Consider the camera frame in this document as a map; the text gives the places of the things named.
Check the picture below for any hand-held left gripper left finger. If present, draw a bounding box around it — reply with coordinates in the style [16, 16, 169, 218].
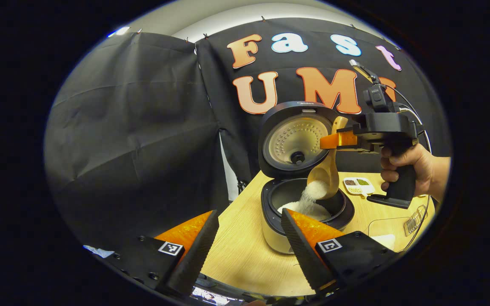
[100, 210, 220, 298]

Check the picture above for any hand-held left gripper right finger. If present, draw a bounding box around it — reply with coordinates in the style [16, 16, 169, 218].
[281, 208, 399, 294]

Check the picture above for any wooden spoon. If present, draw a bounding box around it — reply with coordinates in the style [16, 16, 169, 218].
[307, 116, 349, 200]

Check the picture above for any spoonful of white rice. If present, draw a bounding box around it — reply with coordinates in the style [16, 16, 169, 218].
[277, 180, 333, 221]

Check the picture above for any black silver rice cooker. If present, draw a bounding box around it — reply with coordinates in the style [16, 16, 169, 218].
[258, 101, 355, 255]

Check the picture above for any divided white bean plate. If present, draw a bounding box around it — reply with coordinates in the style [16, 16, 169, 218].
[343, 177, 375, 198]

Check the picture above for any clear glass dish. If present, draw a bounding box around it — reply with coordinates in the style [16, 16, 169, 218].
[367, 217, 420, 252]

